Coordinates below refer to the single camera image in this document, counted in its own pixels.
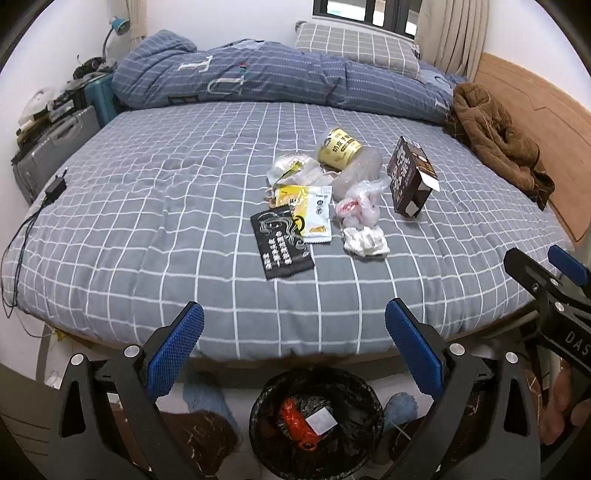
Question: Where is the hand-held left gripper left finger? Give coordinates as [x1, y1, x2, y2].
[48, 301, 205, 480]

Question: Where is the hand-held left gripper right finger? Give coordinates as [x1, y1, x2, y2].
[385, 298, 542, 480]

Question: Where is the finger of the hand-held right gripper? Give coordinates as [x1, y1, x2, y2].
[503, 248, 568, 315]
[547, 244, 591, 303]

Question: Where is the black trash bin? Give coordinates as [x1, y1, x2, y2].
[249, 367, 386, 480]

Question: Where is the white cotton pad pouch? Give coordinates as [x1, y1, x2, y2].
[266, 154, 331, 191]

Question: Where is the person's right hand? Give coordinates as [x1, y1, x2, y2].
[541, 357, 583, 446]

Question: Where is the blue fuzzy slipper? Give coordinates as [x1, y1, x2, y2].
[182, 371, 237, 431]
[385, 392, 419, 419]

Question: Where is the crumpled white tissue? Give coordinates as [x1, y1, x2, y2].
[342, 224, 390, 258]

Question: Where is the white paper square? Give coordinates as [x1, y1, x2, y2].
[306, 408, 338, 436]

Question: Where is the orange plastic bag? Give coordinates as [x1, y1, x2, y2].
[279, 399, 319, 451]

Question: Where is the black printed packet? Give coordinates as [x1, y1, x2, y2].
[250, 208, 315, 280]

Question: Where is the brown quilted jacket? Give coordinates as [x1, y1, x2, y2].
[444, 83, 555, 210]

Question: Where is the wooden headboard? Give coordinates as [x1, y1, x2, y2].
[473, 52, 591, 244]

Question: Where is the clear plastic bag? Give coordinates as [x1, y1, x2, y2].
[335, 178, 392, 230]

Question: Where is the dark brown carton box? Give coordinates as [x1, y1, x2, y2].
[387, 136, 440, 218]

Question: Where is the white snack packet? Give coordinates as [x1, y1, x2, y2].
[295, 185, 334, 244]

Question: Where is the clear bubble wrap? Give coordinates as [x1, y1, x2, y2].
[331, 147, 383, 198]

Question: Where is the yellow snack packet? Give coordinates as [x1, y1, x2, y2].
[272, 184, 309, 232]

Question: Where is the black charger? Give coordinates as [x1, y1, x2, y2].
[45, 168, 69, 203]

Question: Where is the yellow yogurt cup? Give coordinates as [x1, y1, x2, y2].
[317, 128, 363, 168]

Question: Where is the grey suitcase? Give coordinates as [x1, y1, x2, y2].
[12, 106, 101, 205]

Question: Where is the beige curtain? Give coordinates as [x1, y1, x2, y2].
[416, 0, 490, 78]

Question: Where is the teal suitcase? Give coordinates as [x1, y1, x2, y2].
[83, 73, 123, 128]

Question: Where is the white round object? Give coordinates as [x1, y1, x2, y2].
[19, 87, 57, 124]

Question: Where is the blue striped duvet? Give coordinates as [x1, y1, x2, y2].
[112, 30, 468, 125]

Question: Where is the grey checked pillow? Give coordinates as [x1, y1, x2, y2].
[294, 21, 422, 77]

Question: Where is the dark clutter pile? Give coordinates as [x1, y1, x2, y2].
[73, 55, 114, 80]

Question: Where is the dark framed window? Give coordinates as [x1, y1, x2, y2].
[313, 0, 419, 36]

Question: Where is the blue desk lamp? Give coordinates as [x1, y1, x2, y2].
[102, 16, 131, 64]

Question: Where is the black charger cable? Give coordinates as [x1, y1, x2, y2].
[0, 196, 52, 319]

